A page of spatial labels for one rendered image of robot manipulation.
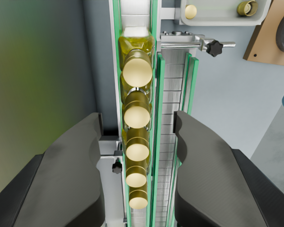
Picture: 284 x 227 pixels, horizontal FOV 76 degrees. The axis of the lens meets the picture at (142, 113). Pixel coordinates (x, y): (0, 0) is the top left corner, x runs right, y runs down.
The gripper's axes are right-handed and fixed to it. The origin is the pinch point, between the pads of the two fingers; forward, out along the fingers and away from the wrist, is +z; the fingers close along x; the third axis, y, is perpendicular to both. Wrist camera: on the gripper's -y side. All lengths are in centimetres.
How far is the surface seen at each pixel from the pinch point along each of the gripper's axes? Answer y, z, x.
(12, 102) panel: 1.5, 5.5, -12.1
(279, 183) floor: 167, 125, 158
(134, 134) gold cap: 9.9, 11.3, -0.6
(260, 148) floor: 115, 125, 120
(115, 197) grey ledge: 60, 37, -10
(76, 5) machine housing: -7.2, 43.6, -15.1
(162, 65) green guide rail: 4.4, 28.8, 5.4
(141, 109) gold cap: 4.6, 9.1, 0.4
